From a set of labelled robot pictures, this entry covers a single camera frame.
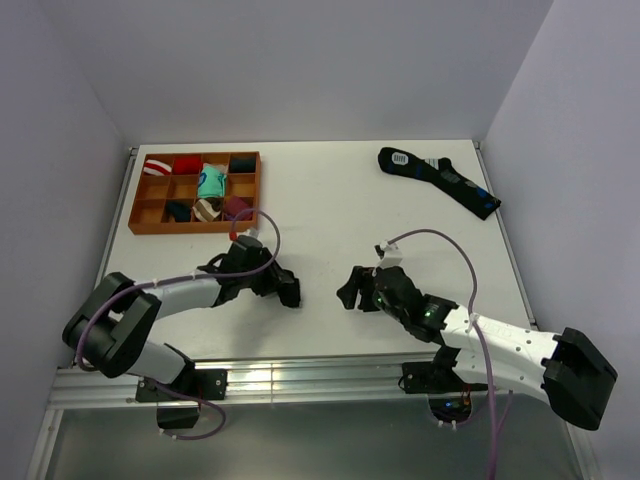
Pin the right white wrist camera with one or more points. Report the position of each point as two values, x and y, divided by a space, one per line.
389 255

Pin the beige brown rolled sock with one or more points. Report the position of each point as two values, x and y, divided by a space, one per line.
208 209

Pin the black blue patterned sock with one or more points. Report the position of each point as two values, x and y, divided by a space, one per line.
440 173

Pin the dark teal rolled sock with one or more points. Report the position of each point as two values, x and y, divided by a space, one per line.
179 212

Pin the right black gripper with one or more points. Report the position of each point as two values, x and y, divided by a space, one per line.
348 292

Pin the aluminium front rail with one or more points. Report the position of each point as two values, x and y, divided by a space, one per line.
314 379

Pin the red white striped rolled sock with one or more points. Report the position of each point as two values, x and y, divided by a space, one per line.
153 167

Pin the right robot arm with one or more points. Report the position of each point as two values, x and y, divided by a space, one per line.
565 371

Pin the maroon purple rolled sock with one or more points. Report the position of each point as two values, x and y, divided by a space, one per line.
233 206

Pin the black white-striped sock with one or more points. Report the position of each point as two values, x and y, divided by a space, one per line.
289 291

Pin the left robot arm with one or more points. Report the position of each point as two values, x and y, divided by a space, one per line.
110 331

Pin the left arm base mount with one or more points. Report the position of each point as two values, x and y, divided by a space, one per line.
183 403

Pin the dark navy rolled sock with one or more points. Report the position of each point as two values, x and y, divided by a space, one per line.
242 164

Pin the orange compartment tray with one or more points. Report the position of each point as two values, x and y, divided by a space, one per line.
196 193

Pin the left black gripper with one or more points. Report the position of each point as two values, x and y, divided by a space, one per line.
270 282

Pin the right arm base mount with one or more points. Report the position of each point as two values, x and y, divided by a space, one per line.
436 377

